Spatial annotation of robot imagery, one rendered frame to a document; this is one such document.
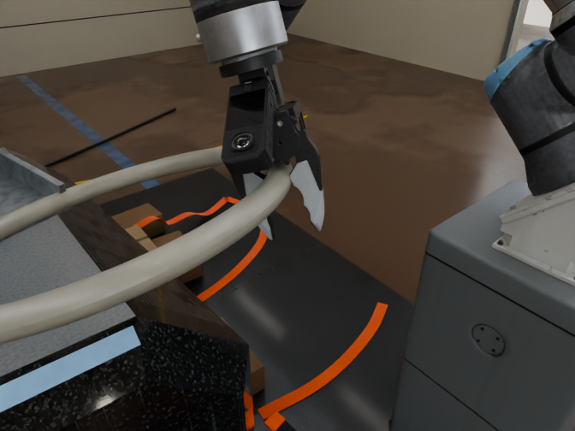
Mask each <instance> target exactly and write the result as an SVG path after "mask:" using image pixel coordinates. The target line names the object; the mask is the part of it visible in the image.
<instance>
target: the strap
mask: <svg viewBox="0 0 575 431"><path fill-rule="evenodd" d="M239 201H240V200H238V199H235V198H231V197H228V198H222V199H221V200H220V201H219V202H218V203H217V204H215V205H214V206H213V207H212V208H210V209H209V210H207V211H206V212H204V213H193V212H186V213H183V214H180V215H178V216H176V217H175V218H172V219H170V220H168V221H164V220H163V219H161V218H158V217H155V216H149V217H147V218H145V219H144V220H142V221H140V222H138V223H137V224H135V225H139V226H140V227H141V228H142V227H144V226H145V225H147V224H148V223H150V222H152V221H155V220H158V221H159V222H161V223H164V224H167V225H172V224H174V223H177V222H178V221H181V220H182V219H184V218H186V217H189V216H192V215H201V216H209V215H211V214H213V213H215V212H216V211H217V210H219V209H220V208H221V207H222V206H223V205H224V204H225V203H227V202H230V203H233V204H237V203H238V202H239ZM135 225H133V226H135ZM266 239H267V236H266V235H265V234H264V233H263V232H262V230H261V229H260V234H259V237H258V240H257V242H256V244H255V245H254V246H253V248H252V249H251V250H250V251H249V253H248V254H247V255H246V256H245V257H244V258H243V259H242V260H241V261H240V263H239V264H238V265H237V266H235V267H234V268H233V269H232V270H231V271H230V272H229V273H228V274H227V275H225V276H224V277H223V278H222V279H220V280H219V281H218V282H217V283H216V284H214V285H213V286H211V287H210V288H208V289H207V290H205V291H204V292H202V293H200V294H199V295H198V296H197V297H198V298H199V299H200V300H201V301H205V300H206V299H207V298H209V297H210V296H212V295H213V294H214V293H216V292H218V291H219V290H220V289H222V288H223V287H224V286H226V285H227V284H228V283H229V282H230V281H231V280H232V279H234V278H235V277H236V276H237V275H238V274H239V273H240V272H241V271H242V270H243V269H244V268H245V267H246V266H247V265H248V264H249V263H250V262H251V261H252V260H253V258H254V257H255V256H256V255H257V254H258V253H259V252H260V250H261V249H262V248H263V246H264V243H265V241H266ZM387 307H388V305H387V304H382V303H379V302H378V303H377V305H376V308H375V310H374V313H373V315H372V318H371V319H370V321H369V323H368V325H367V326H366V328H365V329H364V331H363V332H362V333H361V335H360V336H359V337H358V338H357V339H356V340H355V341H354V342H353V344H352V345H351V346H350V347H349V348H348V349H347V350H346V352H345V353H344V354H343V355H342V356H341V357H340V358H339V359H338V360H337V361H335V362H334V363H333V364H332V365H331V366H330V367H328V368H327V369H326V370H325V371H324V372H322V374H320V375H319V376H317V377H316V378H314V379H313V380H312V381H310V382H308V383H306V384H305V385H304V386H302V387H300V388H298V389H296V390H295V391H293V392H291V393H289V394H287V395H285V396H283V397H281V398H279V399H277V400H275V401H273V402H271V403H269V404H267V405H265V406H263V407H261V408H259V409H258V411H259V413H260V415H261V416H262V418H263V419H266V418H268V417H270V415H271V414H272V413H273V412H274V411H275V410H276V411H277V412H280V411H281V410H284V409H286V408H287V407H289V406H291V405H293V404H296V403H298V402H299V401H300V400H302V399H305V398H306V397H308V396H310V395H312V394H313V393H314V392H316V391H317V390H319V389H320V388H322V387H323V386H325V385H326V384H328V383H329V382H330V381H332V380H333V379H334V378H335V377H336V376H337V375H338V374H339V373H340V372H341V371H342V370H343V369H345V368H346V367H347V366H348V365H349V364H350V363H351V362H352V361H353V359H354V358H355V357H356V356H357V355H358V354H359V353H360V352H361V351H362V350H363V349H364V348H365V346H366V345H367V344H368V342H369V341H370V339H371V338H372V337H373V335H374V334H375V332H376V331H377V329H378V328H379V326H380V324H381V322H382V319H383V317H384V314H385V312H386V309H387Z"/></svg>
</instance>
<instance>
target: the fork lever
mask: <svg viewBox="0 0 575 431"><path fill-rule="evenodd" d="M66 191H67V190H66V186H65V184H64V183H63V182H61V181H60V180H58V179H56V178H54V177H52V176H50V175H48V174H47V173H45V172H43V171H41V170H39V169H38V168H35V167H34V166H32V165H30V164H29V163H27V162H24V161H22V160H21V159H20V158H18V157H16V156H13V155H12V154H10V153H8V152H7V151H4V150H3V149H1V148H0V216H3V215H5V214H7V213H9V212H11V211H13V210H17V209H19V208H20V207H22V206H25V205H27V204H30V203H32V202H34V201H37V200H39V199H41V198H45V197H47V196H50V195H51V194H54V193H56V192H58V193H60V194H62V193H64V192H66ZM70 209H71V207H69V208H67V209H65V210H61V211H59V212H57V213H55V214H53V215H49V216H47V217H45V218H43V219H41V220H39V221H36V222H34V223H32V224H30V225H28V226H26V227H24V228H22V229H20V230H18V231H16V232H14V233H12V234H10V235H8V236H6V237H4V238H2V239H0V242H1V241H3V240H5V239H6V238H8V237H11V236H13V235H15V234H17V233H19V232H21V231H24V230H26V229H28V228H30V227H32V226H34V225H37V224H39V223H40V222H42V221H45V220H47V219H50V218H51V217H53V216H56V215H58V214H60V213H62V212H64V211H67V210H70Z"/></svg>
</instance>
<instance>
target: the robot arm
mask: <svg viewBox="0 0 575 431"><path fill-rule="evenodd" d="M306 1H307V0H189V2H190V4H191V8H192V11H193V15H194V18H195V21H196V24H197V27H198V30H199V33H198V34H196V39H197V41H198V42H199V43H203V46H204V49H205V54H206V57H207V60H208V63H210V64H214V63H218V62H222V66H219V67H218V68H219V71H220V75H221V77H222V78H227V77H231V76H235V75H238V77H239V81H240V85H237V86H231V87H230V88H229V93H228V107H227V114H226V121H225V128H224V135H223V142H222V155H221V159H222V161H223V162H224V164H225V166H226V167H227V169H228V171H229V173H230V174H231V175H232V179H233V182H234V185H235V187H236V189H237V191H238V193H239V194H240V197H241V199H243V198H244V197H246V196H247V195H248V194H249V193H251V192H252V191H253V190H254V189H255V188H256V187H258V186H259V185H260V183H261V182H262V181H263V180H264V178H265V177H266V175H265V174H262V173H261V172H260V171H264V170H268V169H270V168H271V166H272V163H274V162H283V163H284V164H285V165H289V163H290V162H291V159H290V158H291V157H293V156H294V155H295V158H296V164H295V165H294V167H293V169H292V171H291V174H290V179H291V181H292V183H293V185H294V186H295V187H296V188H297V189H299V190H300V192H301V194H302V195H303V204H304V206H305V207H306V208H307V209H308V210H309V214H310V221H311V224H312V225H313V227H314V228H315V229H316V230H317V231H318V232H319V231H321V229H322V225H323V218H324V197H323V183H322V163H321V157H320V154H319V151H318V149H317V147H316V145H315V143H313V142H312V141H311V140H310V139H309V137H308V134H307V131H306V127H305V121H304V117H303V114H302V110H301V107H300V103H299V100H298V99H296V100H293V101H289V102H286V101H285V98H284V95H283V91H282V85H281V82H280V79H279V75H278V72H277V68H276V64H277V63H279V62H283V57H282V51H281V49H279V50H278V49H277V47H278V46H279V45H282V44H286V43H287V41H288V36H287V33H286V31H287V30H288V28H289V27H290V25H291V24H292V22H293V20H294V18H295V17H296V15H297V14H298V13H299V11H300V10H301V8H302V7H303V5H304V4H305V2H306ZM543 1H544V2H545V4H546V5H547V6H548V8H549V10H550V11H551V12H552V19H551V23H550V27H549V31H550V33H551V34H552V36H553V37H554V41H552V40H551V39H550V38H548V37H542V38H539V39H537V40H535V41H533V42H531V43H530V44H528V45H527V46H525V47H523V48H522V49H520V50H518V51H517V52H515V53H514V54H512V55H511V56H510V57H508V58H507V59H506V60H505V61H504V62H502V63H501V64H500V65H499V66H498V67H497V68H495V69H494V70H493V71H492V72H491V73H490V74H489V75H488V77H487V78H486V79H485V81H484V83H483V88H484V90H485V92H486V94H487V96H488V98H489V103H490V104H491V105H492V106H493V108H494V110H495V112H496V114H497V115H498V116H499V118H500V120H501V122H502V124H503V125H504V127H505V128H506V130H507V132H508V134H509V135H510V137H511V139H512V140H513V142H514V144H515V145H516V147H517V149H518V150H519V153H520V154H521V156H522V157H523V159H524V161H525V172H526V178H527V184H528V187H529V189H530V191H531V194H532V195H533V196H538V195H542V194H544V193H548V192H551V191H554V190H557V189H559V188H562V187H563V186H567V185H570V184H571V183H573V182H575V0H543ZM298 121H299V124H300V128H301V131H300V130H299V128H298V126H297V124H296V123H297V122H298Z"/></svg>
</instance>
